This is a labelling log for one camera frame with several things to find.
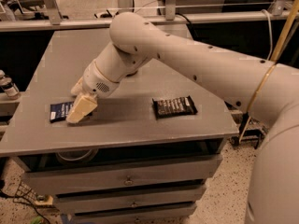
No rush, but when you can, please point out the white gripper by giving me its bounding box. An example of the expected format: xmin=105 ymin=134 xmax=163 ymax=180
xmin=66 ymin=60 xmax=120 ymax=124

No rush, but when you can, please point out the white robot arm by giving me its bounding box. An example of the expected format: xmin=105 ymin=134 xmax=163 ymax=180
xmin=66 ymin=12 xmax=299 ymax=224

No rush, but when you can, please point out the black rxbar wrapper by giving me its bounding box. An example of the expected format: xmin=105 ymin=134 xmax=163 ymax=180
xmin=152 ymin=96 xmax=198 ymax=119

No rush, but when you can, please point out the white cable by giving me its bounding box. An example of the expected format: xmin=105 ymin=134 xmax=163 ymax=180
xmin=261 ymin=8 xmax=274 ymax=61

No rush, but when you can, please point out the grey drawer cabinet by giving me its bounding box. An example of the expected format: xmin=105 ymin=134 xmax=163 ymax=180
xmin=0 ymin=29 xmax=237 ymax=224

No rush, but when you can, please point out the black floor cable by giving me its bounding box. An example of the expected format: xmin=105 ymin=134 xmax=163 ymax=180
xmin=0 ymin=180 xmax=52 ymax=224

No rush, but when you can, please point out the blue rxbar wrapper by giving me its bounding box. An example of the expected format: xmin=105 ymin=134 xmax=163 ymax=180
xmin=50 ymin=102 xmax=73 ymax=123

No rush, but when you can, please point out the metal railing frame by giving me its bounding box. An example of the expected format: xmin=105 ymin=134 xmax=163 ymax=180
xmin=1 ymin=0 xmax=292 ymax=30

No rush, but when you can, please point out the small dark bottle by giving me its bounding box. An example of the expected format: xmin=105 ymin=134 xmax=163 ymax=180
xmin=0 ymin=70 xmax=21 ymax=100

